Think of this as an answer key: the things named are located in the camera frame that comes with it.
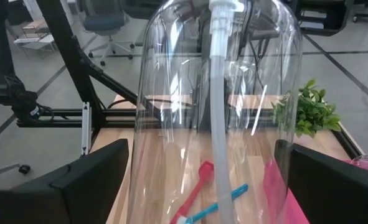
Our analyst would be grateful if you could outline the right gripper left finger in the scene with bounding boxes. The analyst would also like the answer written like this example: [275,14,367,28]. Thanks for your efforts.
[51,138,130,224]

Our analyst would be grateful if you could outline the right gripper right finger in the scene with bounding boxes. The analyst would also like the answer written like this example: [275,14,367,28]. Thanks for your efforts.
[275,139,368,224]

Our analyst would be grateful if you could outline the blue dish brush white bristles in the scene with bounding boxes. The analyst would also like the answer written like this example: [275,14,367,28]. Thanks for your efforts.
[176,183,250,224]

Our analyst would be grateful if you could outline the red plastic spoon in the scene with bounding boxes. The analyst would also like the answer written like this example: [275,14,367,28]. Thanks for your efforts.
[169,160,215,224]

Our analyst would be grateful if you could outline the silver aluminium brace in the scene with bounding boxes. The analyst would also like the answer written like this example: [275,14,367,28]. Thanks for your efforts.
[80,101,93,156]

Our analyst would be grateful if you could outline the pink plastic bin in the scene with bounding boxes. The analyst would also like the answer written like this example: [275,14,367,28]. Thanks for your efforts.
[262,157,368,224]

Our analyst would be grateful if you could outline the green plant in white pot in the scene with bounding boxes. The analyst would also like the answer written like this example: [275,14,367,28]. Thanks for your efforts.
[271,78,342,140]

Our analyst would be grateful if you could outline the white side table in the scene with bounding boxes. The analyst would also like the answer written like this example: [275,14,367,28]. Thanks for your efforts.
[12,18,57,58]

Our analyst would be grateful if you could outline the black aluminium rig frame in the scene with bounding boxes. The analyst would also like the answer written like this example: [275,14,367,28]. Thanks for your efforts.
[15,0,367,159]

